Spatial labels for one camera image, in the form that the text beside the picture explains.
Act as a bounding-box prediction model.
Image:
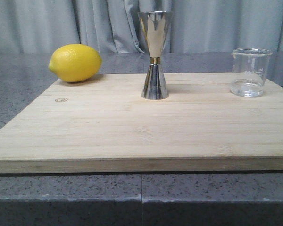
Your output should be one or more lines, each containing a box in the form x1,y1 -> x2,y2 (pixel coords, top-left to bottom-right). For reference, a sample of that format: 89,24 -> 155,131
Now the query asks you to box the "light wooden cutting board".
0,73 -> 283,173

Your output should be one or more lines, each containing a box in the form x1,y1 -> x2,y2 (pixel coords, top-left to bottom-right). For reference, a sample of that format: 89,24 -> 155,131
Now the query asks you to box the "clear glass beaker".
230,48 -> 273,97

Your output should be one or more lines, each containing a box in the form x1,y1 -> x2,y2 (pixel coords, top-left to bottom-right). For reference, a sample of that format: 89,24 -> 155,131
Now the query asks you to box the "grey curtain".
0,0 -> 283,53

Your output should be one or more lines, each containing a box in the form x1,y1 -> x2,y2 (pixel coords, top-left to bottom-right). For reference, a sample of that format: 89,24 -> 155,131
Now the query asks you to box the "yellow lemon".
49,44 -> 102,82

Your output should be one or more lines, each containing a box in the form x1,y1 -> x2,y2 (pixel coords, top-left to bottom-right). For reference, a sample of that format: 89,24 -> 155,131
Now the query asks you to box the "steel double jigger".
138,11 -> 173,100

